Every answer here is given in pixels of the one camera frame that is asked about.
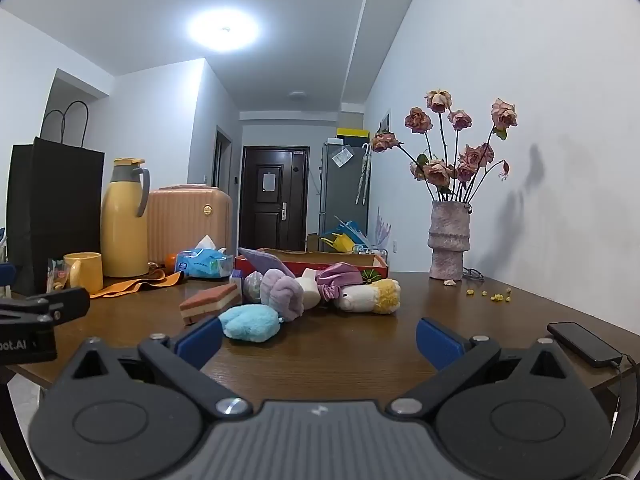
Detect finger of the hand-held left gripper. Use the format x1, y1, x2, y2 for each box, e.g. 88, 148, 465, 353
0, 286, 91, 329

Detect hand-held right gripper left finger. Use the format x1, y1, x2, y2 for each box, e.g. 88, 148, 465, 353
64, 316, 254, 421

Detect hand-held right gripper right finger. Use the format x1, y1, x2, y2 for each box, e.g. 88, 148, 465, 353
387, 317, 577, 421

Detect light blue plush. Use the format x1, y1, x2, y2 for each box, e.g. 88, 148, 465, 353
218, 304, 282, 343

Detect purple knotted plush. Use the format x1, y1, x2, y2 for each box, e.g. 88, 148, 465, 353
259, 268, 306, 323

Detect white round plush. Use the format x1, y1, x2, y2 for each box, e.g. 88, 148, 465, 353
297, 267, 322, 311

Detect red cardboard box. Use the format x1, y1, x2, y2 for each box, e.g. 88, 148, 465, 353
235, 246, 389, 286

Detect clear snack packet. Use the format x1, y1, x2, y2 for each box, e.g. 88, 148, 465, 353
46, 258, 71, 293

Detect yellow mug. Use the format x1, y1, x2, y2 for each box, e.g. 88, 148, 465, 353
63, 252, 104, 293

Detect layered brown pink sponge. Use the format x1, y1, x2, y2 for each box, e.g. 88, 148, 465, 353
179, 282, 243, 326

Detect orange cloth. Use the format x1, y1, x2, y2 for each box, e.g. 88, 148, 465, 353
90, 268, 188, 300

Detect grey green plush ball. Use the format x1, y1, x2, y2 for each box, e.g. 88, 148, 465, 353
242, 271, 266, 306

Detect scattered yellow crumbs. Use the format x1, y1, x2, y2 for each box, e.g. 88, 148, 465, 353
465, 287, 513, 303

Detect blue tissue pack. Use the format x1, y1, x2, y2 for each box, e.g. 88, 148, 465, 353
175, 235, 235, 280

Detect white and yellow plush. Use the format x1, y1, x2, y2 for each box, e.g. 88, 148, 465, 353
332, 279, 402, 315

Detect yellow thermos jug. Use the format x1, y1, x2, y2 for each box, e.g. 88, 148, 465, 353
101, 158, 151, 279

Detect black paper bag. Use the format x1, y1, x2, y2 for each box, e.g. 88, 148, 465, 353
6, 101, 106, 297

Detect pink ribbed vase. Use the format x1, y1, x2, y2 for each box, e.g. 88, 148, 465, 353
427, 201, 472, 281

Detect pink scrunchie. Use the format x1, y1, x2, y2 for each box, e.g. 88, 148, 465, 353
316, 262, 364, 302

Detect pink suitcase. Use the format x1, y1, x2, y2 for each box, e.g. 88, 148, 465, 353
146, 185, 234, 266

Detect pile of blue yellow bags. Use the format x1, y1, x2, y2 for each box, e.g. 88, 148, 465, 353
320, 215, 373, 253

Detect black smartphone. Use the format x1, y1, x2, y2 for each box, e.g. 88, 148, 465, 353
546, 321, 624, 368

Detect dark brown entrance door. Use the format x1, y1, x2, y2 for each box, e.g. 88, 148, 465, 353
241, 146, 310, 252

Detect dried pink rose bouquet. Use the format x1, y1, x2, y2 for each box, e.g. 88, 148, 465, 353
371, 89, 518, 206

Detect grey metal cabinet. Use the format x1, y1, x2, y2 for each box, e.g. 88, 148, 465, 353
318, 137, 371, 251

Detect grey side door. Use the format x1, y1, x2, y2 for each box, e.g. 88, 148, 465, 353
214, 125, 235, 193

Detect white folded umbrella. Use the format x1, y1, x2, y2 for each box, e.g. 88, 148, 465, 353
356, 143, 373, 206

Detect yellow box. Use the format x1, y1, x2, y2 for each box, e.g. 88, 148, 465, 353
336, 127, 370, 146

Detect bright ceiling lamp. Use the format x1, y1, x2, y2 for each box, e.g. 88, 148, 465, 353
187, 7, 261, 53

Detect lavender wall decal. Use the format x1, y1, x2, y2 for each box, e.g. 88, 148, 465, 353
374, 205, 393, 251

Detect black charging cable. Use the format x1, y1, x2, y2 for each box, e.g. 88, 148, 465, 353
610, 354, 638, 436

